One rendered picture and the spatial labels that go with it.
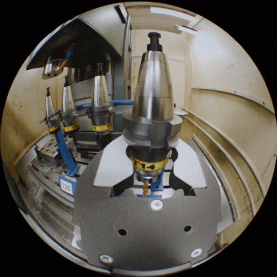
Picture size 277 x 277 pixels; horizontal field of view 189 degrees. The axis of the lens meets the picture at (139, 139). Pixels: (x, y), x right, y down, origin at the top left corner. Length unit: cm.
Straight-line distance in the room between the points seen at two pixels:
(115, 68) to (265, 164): 114
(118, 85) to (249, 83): 93
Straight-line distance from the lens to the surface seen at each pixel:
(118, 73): 87
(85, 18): 44
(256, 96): 53
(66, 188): 47
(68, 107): 27
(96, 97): 21
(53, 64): 59
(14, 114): 154
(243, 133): 55
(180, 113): 19
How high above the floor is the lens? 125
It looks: 29 degrees down
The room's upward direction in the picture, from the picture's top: 1 degrees clockwise
